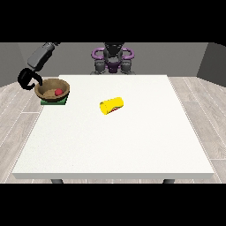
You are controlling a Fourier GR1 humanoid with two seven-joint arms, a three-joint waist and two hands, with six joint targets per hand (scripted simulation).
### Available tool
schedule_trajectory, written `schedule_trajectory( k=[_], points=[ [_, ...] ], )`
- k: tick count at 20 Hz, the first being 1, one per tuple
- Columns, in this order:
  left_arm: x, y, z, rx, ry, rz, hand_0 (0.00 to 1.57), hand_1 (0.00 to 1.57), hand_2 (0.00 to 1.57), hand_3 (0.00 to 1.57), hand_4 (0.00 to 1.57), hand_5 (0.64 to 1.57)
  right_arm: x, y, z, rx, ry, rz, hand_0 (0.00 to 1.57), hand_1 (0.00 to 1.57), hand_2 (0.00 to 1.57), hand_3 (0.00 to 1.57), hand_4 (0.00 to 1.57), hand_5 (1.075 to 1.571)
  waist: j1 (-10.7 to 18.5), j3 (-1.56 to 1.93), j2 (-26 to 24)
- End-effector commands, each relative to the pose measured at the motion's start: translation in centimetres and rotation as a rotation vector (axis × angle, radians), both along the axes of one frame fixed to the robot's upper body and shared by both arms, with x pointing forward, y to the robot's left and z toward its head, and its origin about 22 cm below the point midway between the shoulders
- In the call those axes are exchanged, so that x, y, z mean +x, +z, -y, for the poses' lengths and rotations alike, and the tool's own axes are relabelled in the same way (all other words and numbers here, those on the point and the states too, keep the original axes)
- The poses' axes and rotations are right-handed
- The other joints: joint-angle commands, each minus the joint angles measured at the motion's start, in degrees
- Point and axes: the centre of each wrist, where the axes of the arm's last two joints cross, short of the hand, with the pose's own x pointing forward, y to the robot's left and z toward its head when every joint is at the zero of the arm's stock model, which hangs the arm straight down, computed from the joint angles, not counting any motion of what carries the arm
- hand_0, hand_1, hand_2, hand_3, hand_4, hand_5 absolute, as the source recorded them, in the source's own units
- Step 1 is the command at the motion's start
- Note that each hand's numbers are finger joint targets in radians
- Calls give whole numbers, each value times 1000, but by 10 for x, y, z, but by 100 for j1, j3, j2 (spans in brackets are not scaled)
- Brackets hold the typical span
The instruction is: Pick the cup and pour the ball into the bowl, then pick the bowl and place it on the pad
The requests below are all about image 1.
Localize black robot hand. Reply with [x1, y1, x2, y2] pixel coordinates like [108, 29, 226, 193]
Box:
[17, 67, 43, 91]

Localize brown wooden bowl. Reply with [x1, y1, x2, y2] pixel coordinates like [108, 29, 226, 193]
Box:
[34, 78, 72, 103]

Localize green square pad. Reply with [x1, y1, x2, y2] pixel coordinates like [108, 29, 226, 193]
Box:
[40, 93, 70, 106]

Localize yellow cup with melon print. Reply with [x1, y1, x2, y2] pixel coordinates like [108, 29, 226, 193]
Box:
[99, 96, 124, 117]

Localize grey robot trunk purple rings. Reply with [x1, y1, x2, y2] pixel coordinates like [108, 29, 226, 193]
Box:
[90, 42, 137, 76]

